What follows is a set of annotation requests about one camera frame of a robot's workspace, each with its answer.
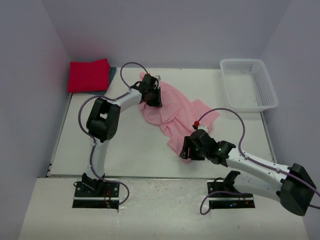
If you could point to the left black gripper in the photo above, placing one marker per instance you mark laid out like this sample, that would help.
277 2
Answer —
155 96

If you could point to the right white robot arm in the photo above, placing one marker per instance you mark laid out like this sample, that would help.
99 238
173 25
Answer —
291 186

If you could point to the folded teal t shirt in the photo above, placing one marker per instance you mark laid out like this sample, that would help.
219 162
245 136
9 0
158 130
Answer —
112 73

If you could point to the pink t shirt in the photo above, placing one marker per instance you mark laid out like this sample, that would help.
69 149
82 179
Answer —
176 116

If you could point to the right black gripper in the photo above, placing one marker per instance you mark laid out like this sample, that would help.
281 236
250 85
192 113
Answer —
189 147

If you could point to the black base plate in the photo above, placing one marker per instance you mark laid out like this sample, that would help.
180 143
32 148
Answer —
106 196
227 201

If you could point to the white plastic basket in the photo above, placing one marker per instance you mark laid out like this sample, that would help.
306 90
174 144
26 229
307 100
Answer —
248 85

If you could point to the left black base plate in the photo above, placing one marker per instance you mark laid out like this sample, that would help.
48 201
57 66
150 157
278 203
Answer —
106 196

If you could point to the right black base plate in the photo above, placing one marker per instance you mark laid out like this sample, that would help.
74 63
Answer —
227 201

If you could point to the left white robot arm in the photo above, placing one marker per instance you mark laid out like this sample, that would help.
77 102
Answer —
103 120

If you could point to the folded red t shirt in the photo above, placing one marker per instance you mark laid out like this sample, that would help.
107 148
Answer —
88 76

